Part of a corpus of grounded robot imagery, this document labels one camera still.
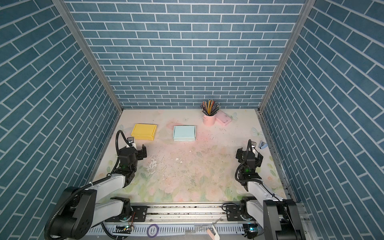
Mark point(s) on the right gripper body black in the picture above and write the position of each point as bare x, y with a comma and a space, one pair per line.
241, 153

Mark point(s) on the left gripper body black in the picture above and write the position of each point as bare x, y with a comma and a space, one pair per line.
135, 165

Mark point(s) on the yellow paper box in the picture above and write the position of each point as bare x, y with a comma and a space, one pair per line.
144, 132

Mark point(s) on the light blue paper box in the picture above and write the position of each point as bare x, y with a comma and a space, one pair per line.
184, 133

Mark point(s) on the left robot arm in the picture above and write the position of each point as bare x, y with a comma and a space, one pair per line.
80, 209

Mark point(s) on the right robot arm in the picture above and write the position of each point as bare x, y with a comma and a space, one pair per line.
278, 217

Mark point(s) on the pink flat paper box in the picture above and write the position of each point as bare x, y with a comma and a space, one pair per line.
223, 119

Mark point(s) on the pink metal pencil cup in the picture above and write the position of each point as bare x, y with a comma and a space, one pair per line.
209, 120

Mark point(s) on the coloured pencils bundle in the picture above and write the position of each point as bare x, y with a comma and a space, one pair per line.
210, 107

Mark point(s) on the white pink clip tool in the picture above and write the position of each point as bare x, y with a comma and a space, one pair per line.
213, 233

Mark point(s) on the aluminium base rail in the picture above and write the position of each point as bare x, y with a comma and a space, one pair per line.
175, 219

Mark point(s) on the aluminium corner post left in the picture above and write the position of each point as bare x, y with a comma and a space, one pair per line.
78, 36

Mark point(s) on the aluminium corner post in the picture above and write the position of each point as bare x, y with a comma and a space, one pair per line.
307, 7
78, 36

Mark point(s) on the aluminium corner post right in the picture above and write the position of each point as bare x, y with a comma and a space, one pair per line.
307, 7

